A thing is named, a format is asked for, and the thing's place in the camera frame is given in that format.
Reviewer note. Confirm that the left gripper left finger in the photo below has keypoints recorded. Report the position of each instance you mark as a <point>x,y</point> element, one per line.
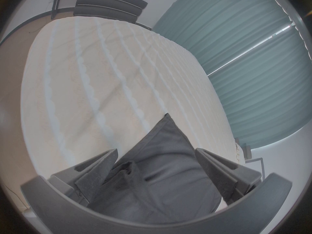
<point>97,172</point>

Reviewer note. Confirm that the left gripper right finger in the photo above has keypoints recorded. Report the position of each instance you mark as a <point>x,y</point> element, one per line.
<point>219,174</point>

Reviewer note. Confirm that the dark grey garment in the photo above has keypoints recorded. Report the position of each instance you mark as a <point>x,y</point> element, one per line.
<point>160,169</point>

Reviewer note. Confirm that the bed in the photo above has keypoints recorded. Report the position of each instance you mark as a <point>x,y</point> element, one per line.
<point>109,82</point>

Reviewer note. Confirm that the blue-green curtain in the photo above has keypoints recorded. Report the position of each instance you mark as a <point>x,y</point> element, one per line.
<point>268,89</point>
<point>219,21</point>

